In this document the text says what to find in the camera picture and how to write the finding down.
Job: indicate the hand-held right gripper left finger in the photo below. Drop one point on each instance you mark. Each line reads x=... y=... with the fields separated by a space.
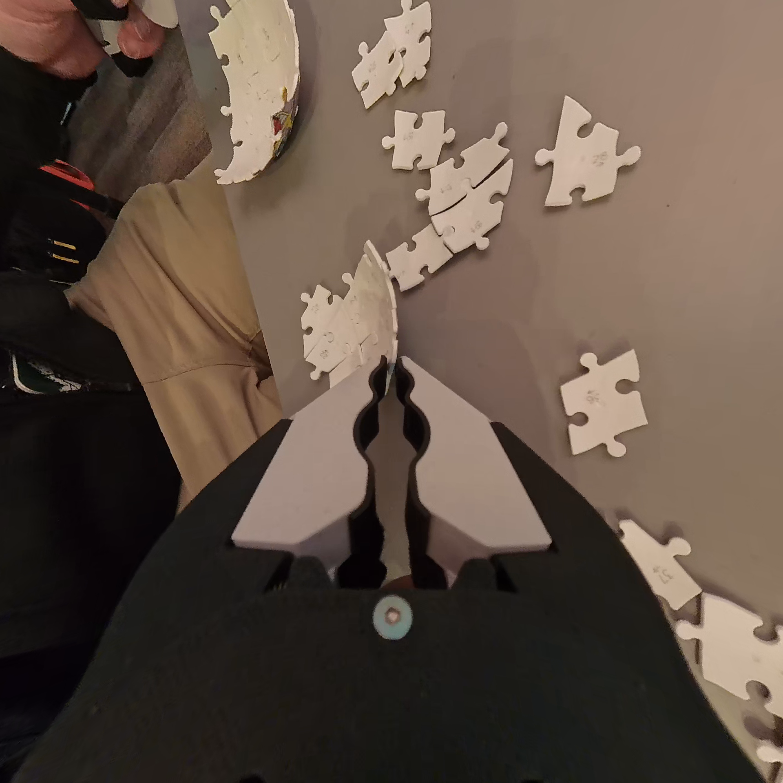
x=300 y=489

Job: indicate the red orange bag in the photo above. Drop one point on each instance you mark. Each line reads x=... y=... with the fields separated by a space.
x=67 y=174

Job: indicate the small curved puzzle section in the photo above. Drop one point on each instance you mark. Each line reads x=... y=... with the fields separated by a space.
x=361 y=312

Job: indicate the black bag yellow stripes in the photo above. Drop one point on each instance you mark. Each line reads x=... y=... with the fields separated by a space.
x=43 y=238

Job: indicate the assembled white puzzle section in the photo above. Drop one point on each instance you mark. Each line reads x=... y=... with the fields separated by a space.
x=257 y=92

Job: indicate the person's left hand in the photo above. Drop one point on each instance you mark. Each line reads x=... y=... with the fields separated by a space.
x=43 y=30

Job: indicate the white puzzle pieces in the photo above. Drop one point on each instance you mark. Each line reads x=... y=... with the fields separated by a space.
x=587 y=159

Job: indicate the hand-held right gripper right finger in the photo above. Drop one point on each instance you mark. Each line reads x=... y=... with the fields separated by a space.
x=483 y=489

